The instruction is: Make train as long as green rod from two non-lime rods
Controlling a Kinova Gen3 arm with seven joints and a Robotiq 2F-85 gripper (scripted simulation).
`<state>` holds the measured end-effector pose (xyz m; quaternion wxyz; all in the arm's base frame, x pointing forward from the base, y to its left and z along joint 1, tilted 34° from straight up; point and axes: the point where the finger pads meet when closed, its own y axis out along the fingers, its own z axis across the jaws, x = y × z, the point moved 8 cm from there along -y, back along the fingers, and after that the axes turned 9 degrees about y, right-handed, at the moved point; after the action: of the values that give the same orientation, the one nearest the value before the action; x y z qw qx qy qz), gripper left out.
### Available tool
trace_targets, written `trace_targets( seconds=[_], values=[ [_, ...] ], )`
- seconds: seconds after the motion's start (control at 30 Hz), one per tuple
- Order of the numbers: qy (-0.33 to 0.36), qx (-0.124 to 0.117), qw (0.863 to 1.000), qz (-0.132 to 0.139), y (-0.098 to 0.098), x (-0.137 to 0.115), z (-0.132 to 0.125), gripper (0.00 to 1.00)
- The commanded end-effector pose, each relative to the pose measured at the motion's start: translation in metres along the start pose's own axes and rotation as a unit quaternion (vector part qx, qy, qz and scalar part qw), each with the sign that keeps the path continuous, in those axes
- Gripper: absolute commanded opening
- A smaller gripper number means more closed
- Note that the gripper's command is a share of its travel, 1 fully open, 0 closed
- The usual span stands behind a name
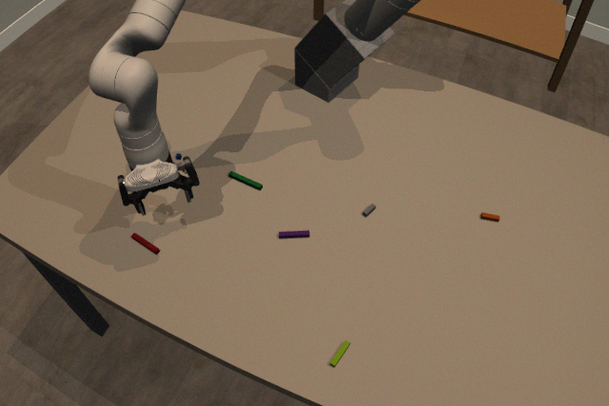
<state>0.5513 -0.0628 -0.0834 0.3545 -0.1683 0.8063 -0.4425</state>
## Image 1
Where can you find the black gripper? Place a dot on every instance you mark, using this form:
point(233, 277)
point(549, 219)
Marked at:
point(182, 182)

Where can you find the purple rod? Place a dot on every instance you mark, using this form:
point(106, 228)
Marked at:
point(293, 234)

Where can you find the grey rod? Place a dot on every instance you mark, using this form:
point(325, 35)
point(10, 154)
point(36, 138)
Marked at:
point(369, 209)

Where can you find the orange rod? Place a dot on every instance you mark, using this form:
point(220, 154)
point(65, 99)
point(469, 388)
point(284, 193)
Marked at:
point(490, 217)

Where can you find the red rod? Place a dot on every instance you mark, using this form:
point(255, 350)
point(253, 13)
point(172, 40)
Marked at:
point(145, 243)

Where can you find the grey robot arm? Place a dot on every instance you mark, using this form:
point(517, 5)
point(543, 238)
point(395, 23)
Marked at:
point(134, 81)

